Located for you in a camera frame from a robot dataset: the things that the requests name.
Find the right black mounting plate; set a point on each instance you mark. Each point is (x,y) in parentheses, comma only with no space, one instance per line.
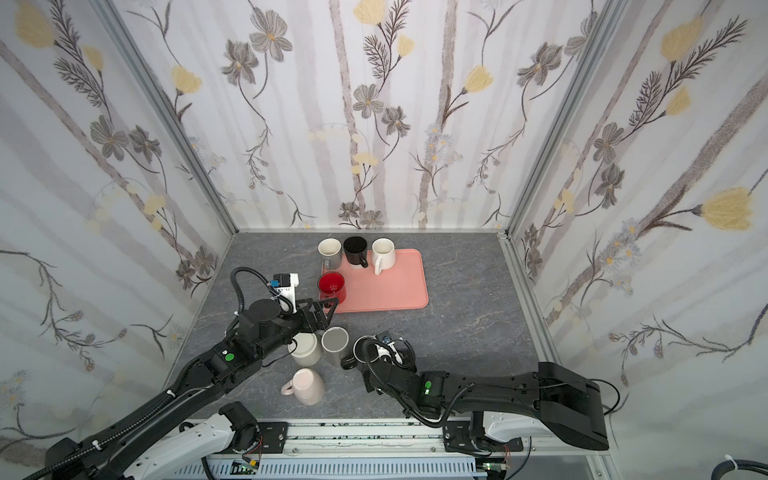
(468,437)

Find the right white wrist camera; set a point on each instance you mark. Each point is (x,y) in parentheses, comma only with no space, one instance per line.
(387,352)

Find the light grey mug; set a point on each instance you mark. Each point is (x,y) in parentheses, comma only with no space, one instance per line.
(331,251)

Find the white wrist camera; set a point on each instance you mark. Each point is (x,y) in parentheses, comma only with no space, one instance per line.
(387,352)
(283,286)

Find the pale pink mug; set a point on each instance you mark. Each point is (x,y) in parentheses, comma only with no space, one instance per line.
(306,386)

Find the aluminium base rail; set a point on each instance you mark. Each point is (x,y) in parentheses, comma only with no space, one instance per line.
(377,437)

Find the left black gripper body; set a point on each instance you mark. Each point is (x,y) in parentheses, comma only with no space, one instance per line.
(297,323)

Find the white ribbed mug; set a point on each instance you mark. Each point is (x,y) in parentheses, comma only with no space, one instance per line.
(383,255)

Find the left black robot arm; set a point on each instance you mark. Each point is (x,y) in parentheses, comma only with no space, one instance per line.
(142,445)

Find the cream upside-down mug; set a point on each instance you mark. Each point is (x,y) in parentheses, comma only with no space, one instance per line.
(305,349)

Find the pink plastic tray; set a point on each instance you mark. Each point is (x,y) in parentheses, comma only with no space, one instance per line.
(403,287)

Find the white slotted cable duct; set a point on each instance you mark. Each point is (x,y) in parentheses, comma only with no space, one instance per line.
(352,468)

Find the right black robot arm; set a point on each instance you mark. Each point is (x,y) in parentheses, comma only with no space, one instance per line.
(565,403)

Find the red mug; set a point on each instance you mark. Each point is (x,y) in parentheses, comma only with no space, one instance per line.
(331,285)

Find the grey upside-down mug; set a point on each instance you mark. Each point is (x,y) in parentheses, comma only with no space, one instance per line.
(336,343)

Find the black and white mug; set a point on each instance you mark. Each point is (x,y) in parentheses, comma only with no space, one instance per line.
(355,250)

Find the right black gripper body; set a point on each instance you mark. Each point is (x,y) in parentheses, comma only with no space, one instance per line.
(365,352)

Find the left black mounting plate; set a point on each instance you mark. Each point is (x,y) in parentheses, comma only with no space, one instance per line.
(270,438)

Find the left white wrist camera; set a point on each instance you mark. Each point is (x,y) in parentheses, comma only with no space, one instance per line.
(283,286)

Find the black dark grey mug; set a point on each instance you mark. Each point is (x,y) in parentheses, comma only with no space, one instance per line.
(364,350)

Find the black mounting plate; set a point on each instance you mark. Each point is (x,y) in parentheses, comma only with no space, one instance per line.
(270,438)
(468,437)

